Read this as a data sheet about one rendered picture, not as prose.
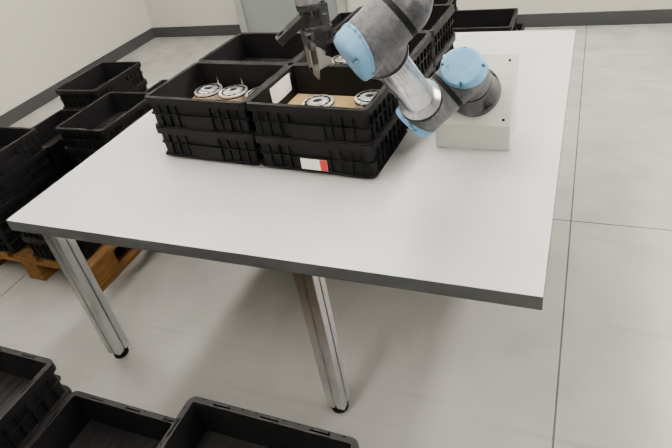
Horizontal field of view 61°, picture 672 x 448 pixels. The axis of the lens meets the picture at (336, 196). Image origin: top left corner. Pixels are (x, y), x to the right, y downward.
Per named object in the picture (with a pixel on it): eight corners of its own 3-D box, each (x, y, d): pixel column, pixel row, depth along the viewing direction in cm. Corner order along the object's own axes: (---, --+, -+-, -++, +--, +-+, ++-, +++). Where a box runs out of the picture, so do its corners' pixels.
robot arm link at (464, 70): (501, 80, 155) (495, 62, 143) (463, 114, 158) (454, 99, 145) (472, 51, 159) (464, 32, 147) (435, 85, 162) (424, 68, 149)
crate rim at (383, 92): (244, 110, 169) (242, 103, 168) (291, 70, 191) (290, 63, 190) (367, 119, 152) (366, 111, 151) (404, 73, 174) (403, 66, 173)
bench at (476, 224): (563, 170, 276) (575, 29, 237) (530, 479, 157) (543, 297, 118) (274, 152, 336) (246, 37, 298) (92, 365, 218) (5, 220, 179)
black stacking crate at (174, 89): (296, 96, 196) (290, 65, 190) (252, 138, 175) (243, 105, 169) (205, 91, 213) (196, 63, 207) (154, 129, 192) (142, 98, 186)
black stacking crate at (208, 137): (303, 124, 202) (296, 93, 196) (260, 168, 181) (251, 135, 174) (213, 117, 219) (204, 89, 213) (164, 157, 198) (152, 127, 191)
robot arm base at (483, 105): (506, 70, 165) (502, 57, 156) (495, 120, 164) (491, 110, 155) (455, 65, 171) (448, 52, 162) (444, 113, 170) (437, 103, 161)
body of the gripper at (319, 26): (335, 44, 163) (329, 2, 156) (307, 52, 162) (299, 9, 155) (328, 37, 169) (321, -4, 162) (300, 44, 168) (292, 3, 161)
